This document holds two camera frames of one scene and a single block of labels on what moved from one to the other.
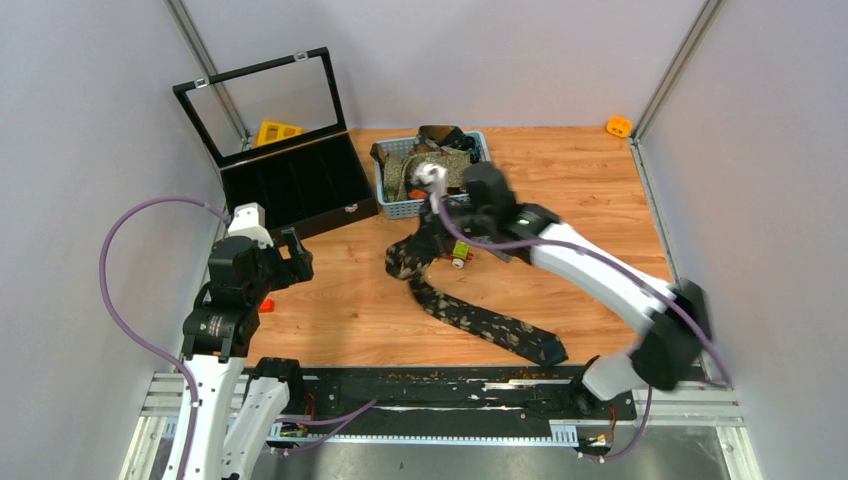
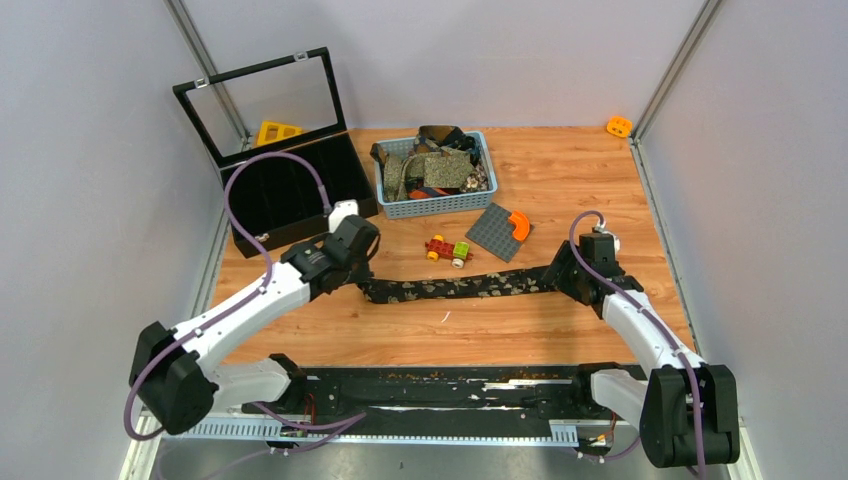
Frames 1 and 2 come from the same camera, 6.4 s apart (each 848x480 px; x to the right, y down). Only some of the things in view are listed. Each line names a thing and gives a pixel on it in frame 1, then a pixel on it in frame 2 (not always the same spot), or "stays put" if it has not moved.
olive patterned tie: (457, 165) stays put
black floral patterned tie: (410, 255) -> (472, 285)
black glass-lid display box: (277, 135) stays put
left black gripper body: (282, 272) -> (360, 271)
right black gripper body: (473, 223) -> (567, 278)
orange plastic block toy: (619, 126) stays put
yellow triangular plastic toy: (274, 131) stays put
